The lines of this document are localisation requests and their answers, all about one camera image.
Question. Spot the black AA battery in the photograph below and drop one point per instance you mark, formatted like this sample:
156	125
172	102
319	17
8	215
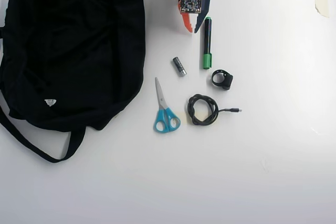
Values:
179	66

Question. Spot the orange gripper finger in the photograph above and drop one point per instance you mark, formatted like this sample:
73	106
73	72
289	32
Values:
187	22

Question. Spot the black fabric bag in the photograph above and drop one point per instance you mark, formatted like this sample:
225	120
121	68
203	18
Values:
73	51

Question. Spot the green capped black marker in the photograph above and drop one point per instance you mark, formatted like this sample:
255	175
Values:
207	43

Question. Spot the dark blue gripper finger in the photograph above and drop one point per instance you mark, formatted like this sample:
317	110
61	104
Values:
205	9

